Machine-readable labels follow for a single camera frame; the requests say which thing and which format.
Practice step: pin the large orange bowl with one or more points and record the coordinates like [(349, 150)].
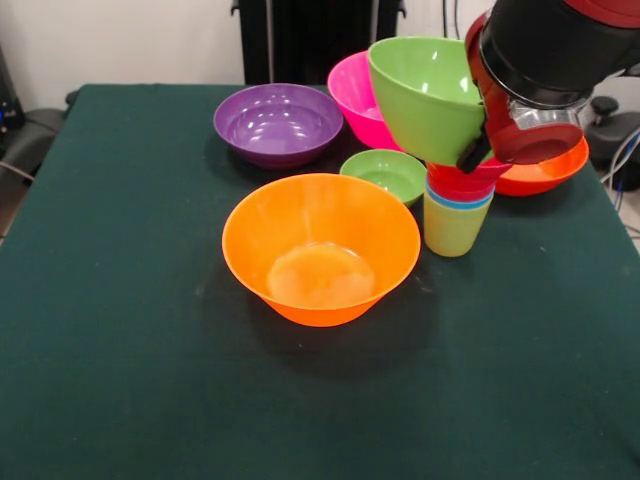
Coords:
[(320, 235)]

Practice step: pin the black table clamp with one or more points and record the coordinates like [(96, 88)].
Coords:
[(72, 97)]

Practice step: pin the black equipment with knob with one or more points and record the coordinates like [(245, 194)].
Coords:
[(617, 137)]

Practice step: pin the black electronics box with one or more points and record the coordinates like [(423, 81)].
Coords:
[(9, 110)]

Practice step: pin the large green bowl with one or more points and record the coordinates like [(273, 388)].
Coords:
[(425, 120)]

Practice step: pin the yellow cup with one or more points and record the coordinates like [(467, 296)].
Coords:
[(452, 235)]

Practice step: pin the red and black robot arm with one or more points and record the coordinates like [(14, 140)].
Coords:
[(550, 45)]

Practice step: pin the pink bowl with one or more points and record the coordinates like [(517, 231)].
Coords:
[(352, 100)]

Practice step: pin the red cup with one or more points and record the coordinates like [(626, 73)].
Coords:
[(455, 195)]

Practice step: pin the small green bowl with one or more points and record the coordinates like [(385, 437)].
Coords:
[(385, 172)]

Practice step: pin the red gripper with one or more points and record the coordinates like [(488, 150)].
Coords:
[(500, 135)]

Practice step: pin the red-orange bowl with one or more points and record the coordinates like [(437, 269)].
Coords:
[(550, 177)]

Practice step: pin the dark green tablecloth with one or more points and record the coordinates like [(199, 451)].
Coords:
[(150, 390)]

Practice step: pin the small red bowl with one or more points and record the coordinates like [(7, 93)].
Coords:
[(450, 177)]

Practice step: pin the purple bowl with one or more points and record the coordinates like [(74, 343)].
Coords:
[(277, 125)]

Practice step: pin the blue cup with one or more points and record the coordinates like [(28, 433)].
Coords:
[(437, 202)]

